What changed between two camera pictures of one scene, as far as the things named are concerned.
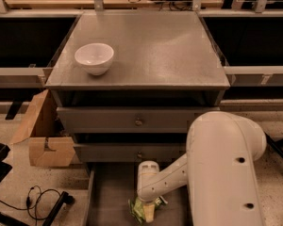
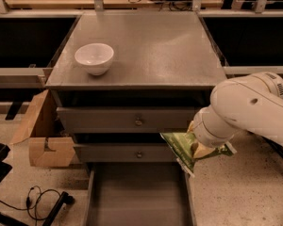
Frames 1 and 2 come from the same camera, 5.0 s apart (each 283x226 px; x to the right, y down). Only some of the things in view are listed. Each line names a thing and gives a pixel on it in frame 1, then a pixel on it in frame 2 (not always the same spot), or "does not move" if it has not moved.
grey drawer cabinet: x=127 y=86 does not move
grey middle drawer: x=128 y=153 does not move
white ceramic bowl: x=96 y=57 does not move
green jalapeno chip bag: x=137 y=208 -> x=180 y=145
